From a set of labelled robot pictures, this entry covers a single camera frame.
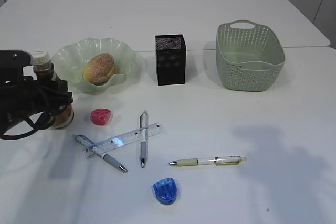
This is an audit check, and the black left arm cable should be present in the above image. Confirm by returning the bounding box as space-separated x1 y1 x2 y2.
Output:
0 82 57 141

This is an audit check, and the green plastic woven basket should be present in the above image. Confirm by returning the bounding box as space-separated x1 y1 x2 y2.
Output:
216 20 285 92

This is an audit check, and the pink pencil sharpener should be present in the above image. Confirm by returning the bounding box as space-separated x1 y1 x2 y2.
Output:
90 108 113 126

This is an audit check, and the black mesh pen holder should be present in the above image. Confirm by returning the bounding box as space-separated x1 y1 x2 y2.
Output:
155 34 187 86

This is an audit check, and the green wavy glass plate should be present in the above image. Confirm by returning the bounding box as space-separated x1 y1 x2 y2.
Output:
52 38 136 94

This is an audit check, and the brown coffee drink bottle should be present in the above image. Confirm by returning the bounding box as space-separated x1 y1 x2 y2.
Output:
32 50 74 129

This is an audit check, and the clear plastic ruler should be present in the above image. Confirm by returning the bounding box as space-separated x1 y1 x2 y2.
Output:
82 123 164 160

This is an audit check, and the grey grip pen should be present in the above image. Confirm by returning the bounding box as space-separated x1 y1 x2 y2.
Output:
140 110 148 168
72 134 128 173

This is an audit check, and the grey grip pen middle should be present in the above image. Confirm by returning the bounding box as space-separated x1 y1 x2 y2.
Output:
140 110 148 168

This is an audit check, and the sugared bread loaf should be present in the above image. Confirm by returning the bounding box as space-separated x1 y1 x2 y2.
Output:
82 53 116 85

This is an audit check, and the beige grip white pen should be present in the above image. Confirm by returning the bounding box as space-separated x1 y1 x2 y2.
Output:
168 156 247 167

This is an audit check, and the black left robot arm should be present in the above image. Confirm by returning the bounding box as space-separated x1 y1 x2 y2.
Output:
1 50 74 140

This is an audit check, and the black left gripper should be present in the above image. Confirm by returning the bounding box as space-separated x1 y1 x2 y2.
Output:
1 77 73 134

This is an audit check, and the blue pencil sharpener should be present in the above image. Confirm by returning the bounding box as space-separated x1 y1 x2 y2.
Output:
152 177 181 206

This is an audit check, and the grey grip pen left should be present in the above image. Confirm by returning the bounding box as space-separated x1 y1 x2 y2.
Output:
72 134 128 173

